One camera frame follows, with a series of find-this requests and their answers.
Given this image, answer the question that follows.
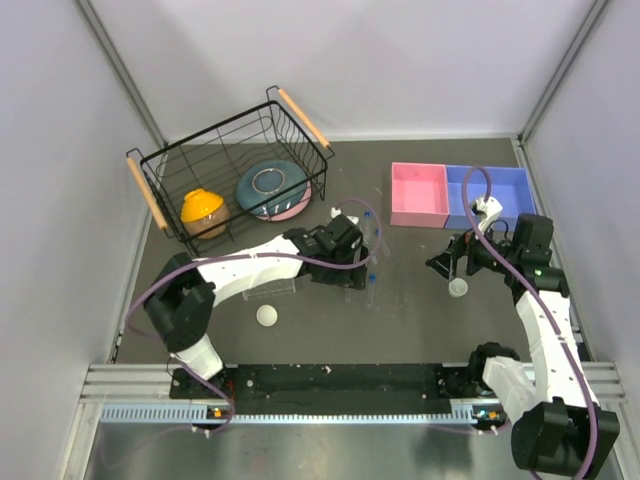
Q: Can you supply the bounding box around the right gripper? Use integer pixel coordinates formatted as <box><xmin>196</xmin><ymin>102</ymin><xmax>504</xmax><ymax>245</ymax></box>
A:
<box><xmin>425</xmin><ymin>216</ymin><xmax>520</xmax><ymax>281</ymax></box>

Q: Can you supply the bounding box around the blue capped tube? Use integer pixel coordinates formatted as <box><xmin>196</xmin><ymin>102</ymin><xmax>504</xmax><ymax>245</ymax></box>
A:
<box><xmin>366</xmin><ymin>273</ymin><xmax>377</xmax><ymax>307</ymax></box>
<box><xmin>362</xmin><ymin>210</ymin><xmax>372</xmax><ymax>248</ymax></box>

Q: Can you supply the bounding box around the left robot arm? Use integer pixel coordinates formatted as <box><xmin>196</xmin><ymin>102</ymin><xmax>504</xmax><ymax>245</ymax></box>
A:
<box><xmin>142</xmin><ymin>213</ymin><xmax>370</xmax><ymax>397</ymax></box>

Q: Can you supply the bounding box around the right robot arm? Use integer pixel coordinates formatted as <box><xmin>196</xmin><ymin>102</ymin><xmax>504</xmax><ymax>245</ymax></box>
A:
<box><xmin>426</xmin><ymin>214</ymin><xmax>620</xmax><ymax>479</ymax></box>

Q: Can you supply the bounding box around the small white cup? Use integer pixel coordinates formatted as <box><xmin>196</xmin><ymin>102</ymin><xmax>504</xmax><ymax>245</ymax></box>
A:
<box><xmin>448</xmin><ymin>278</ymin><xmax>469</xmax><ymax>298</ymax></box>

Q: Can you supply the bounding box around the pink ceramic plate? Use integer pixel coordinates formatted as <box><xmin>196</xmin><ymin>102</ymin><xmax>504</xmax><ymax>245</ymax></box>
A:
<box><xmin>252</xmin><ymin>182</ymin><xmax>312</xmax><ymax>222</ymax></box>

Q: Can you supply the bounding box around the pink plastic bin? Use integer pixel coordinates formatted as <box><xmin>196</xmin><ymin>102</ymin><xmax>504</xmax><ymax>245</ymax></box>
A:
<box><xmin>390</xmin><ymin>162</ymin><xmax>450</xmax><ymax>229</ymax></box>

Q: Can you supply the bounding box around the clear test tube rack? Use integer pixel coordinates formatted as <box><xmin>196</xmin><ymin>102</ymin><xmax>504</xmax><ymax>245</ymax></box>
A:
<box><xmin>242</xmin><ymin>279</ymin><xmax>297</xmax><ymax>301</ymax></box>

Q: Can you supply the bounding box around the blue ceramic plate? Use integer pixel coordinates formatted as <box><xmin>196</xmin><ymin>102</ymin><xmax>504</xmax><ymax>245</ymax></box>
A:
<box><xmin>235</xmin><ymin>160</ymin><xmax>307</xmax><ymax>215</ymax></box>

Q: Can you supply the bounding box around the blue plastic bin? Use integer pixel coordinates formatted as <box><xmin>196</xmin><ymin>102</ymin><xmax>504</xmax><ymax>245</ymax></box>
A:
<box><xmin>445</xmin><ymin>165</ymin><xmax>537</xmax><ymax>231</ymax></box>

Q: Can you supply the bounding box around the white round lid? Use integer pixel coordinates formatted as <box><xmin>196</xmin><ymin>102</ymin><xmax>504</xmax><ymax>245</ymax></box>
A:
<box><xmin>256</xmin><ymin>304</ymin><xmax>278</xmax><ymax>327</ymax></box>

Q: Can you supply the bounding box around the yellow and brown bowl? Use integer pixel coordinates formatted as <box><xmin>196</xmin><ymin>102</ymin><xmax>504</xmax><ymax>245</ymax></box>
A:
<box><xmin>180</xmin><ymin>188</ymin><xmax>231</xmax><ymax>239</ymax></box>

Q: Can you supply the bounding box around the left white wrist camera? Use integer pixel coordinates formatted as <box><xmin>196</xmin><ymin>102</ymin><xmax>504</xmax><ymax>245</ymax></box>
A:
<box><xmin>330</xmin><ymin>207</ymin><xmax>360</xmax><ymax>225</ymax></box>

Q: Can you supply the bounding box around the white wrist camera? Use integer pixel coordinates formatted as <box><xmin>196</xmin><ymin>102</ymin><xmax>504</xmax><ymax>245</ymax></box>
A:
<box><xmin>471</xmin><ymin>196</ymin><xmax>503</xmax><ymax>233</ymax></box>
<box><xmin>330</xmin><ymin>207</ymin><xmax>360</xmax><ymax>225</ymax></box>

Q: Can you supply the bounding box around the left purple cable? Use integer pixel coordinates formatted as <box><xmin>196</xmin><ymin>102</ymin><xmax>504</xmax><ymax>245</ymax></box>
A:
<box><xmin>124</xmin><ymin>198</ymin><xmax>385</xmax><ymax>435</ymax></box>

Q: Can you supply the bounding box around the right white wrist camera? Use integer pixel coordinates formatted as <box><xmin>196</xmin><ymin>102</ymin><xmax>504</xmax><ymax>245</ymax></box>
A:
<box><xmin>471</xmin><ymin>196</ymin><xmax>503</xmax><ymax>233</ymax></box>

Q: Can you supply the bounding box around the black wire dish basket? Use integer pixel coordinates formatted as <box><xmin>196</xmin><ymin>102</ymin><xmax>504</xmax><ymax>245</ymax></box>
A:
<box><xmin>127</xmin><ymin>85</ymin><xmax>335</xmax><ymax>256</ymax></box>

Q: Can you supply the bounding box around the grey slotted cable duct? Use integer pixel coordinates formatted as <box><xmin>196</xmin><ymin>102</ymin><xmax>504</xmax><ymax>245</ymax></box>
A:
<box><xmin>100</xmin><ymin>404</ymin><xmax>506</xmax><ymax>426</ymax></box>

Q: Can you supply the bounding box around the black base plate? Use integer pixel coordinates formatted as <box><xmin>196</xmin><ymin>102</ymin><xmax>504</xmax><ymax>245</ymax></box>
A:
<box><xmin>168</xmin><ymin>362</ymin><xmax>501</xmax><ymax>415</ymax></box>

